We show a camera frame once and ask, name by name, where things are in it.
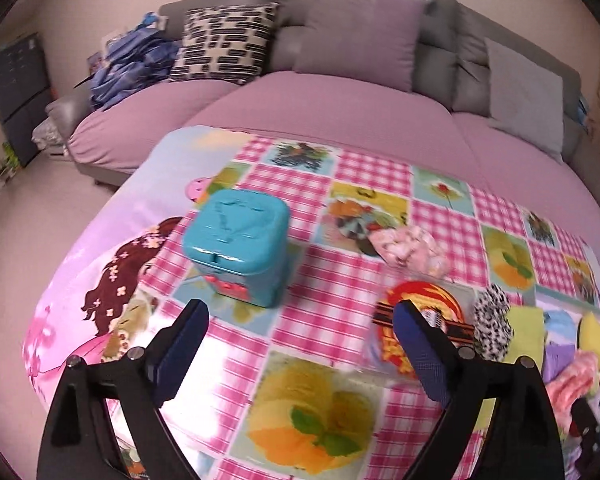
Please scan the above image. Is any pink and white striped cloth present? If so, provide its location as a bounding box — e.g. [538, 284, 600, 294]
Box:
[545, 350, 600, 441]

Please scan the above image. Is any pile of blue clothes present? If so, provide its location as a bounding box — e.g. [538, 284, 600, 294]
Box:
[87, 12, 183, 111]

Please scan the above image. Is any dark cabinet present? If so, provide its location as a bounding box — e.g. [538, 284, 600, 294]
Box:
[0, 32, 51, 168]

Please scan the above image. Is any grey cushion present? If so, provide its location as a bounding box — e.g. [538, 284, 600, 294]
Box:
[484, 37, 566, 163]

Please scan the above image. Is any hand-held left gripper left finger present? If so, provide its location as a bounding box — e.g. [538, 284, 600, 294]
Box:
[35, 299, 210, 480]

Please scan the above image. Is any grey sofa with purple cover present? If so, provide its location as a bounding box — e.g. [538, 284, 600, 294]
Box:
[45, 0, 600, 221]

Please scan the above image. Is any black and white leopard scrunchie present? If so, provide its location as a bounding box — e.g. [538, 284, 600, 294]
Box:
[472, 284, 513, 361]

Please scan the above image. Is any black and cream patterned cushion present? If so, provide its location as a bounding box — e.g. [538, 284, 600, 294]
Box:
[169, 2, 281, 85]

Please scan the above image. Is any grey patterned cloth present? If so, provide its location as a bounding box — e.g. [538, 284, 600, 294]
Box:
[32, 117, 73, 151]

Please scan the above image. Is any pink cartoon printed table cover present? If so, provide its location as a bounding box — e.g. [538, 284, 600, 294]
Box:
[22, 127, 261, 411]

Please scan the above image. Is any pale pink scrunchie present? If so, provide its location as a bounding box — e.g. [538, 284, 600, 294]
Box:
[369, 225, 452, 281]

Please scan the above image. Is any small green plant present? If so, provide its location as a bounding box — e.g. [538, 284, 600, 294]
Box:
[0, 142, 22, 178]

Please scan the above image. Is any yellow-green cloth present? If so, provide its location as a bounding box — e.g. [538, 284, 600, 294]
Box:
[505, 305, 548, 376]

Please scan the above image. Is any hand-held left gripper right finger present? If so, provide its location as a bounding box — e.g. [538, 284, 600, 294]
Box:
[392, 300, 566, 480]

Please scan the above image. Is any purple cushion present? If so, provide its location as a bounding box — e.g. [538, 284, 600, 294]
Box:
[292, 0, 427, 93]

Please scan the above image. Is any teal tin box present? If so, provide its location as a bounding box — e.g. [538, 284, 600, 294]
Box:
[181, 187, 291, 308]

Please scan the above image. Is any red yellow snack packet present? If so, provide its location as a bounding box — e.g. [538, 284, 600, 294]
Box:
[365, 280, 478, 378]

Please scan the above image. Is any pink checked fruit tablecloth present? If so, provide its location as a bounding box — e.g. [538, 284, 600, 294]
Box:
[105, 130, 600, 480]

